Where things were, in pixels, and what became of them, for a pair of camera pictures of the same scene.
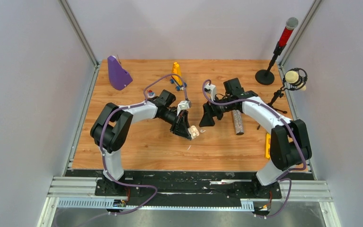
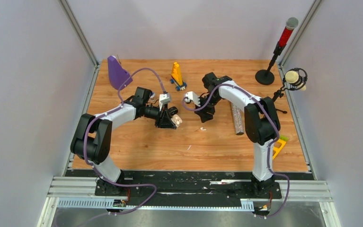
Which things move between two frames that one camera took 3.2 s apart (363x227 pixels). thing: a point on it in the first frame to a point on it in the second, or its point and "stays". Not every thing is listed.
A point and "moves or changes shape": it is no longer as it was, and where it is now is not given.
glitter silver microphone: (238, 122) stays
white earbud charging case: (193, 131) moves or changes shape
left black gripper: (180, 127) to (164, 120)
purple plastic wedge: (119, 78) stays
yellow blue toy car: (176, 80) stays
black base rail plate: (185, 184) stays
